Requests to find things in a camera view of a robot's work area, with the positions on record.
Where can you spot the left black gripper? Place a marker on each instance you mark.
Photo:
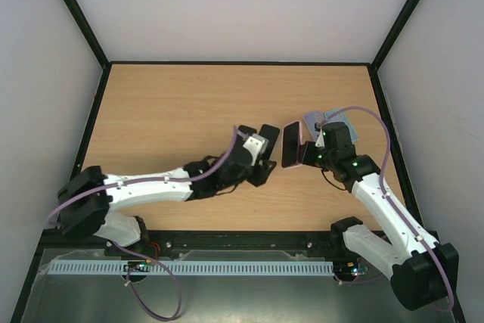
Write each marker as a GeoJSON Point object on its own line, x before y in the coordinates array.
{"type": "Point", "coordinates": [262, 172]}

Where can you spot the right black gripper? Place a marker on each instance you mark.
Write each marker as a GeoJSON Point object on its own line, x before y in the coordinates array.
{"type": "Point", "coordinates": [308, 153]}

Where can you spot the teal phone black screen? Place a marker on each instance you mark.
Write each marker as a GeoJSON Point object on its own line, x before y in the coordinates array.
{"type": "Point", "coordinates": [270, 133]}

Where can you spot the lilac phone case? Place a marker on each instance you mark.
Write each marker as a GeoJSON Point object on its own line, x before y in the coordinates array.
{"type": "Point", "coordinates": [313, 122]}

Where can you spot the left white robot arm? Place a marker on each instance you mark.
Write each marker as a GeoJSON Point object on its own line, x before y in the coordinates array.
{"type": "Point", "coordinates": [90, 204]}

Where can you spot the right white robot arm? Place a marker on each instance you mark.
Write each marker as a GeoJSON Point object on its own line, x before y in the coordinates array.
{"type": "Point", "coordinates": [419, 268]}

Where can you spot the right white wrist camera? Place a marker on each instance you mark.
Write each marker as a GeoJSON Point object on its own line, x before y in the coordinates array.
{"type": "Point", "coordinates": [319, 143]}

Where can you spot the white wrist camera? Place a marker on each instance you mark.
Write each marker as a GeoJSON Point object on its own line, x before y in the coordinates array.
{"type": "Point", "coordinates": [256, 145]}
{"type": "Point", "coordinates": [319, 143]}

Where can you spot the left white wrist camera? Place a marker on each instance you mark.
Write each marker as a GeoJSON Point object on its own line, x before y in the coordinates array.
{"type": "Point", "coordinates": [256, 145]}

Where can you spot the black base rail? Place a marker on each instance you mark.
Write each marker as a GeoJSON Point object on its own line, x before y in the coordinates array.
{"type": "Point", "coordinates": [310, 243]}

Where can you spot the grey slotted cable duct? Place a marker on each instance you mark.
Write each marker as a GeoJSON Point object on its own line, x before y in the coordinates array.
{"type": "Point", "coordinates": [190, 268]}

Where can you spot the black aluminium frame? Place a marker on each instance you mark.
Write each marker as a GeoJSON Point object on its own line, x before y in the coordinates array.
{"type": "Point", "coordinates": [373, 67]}

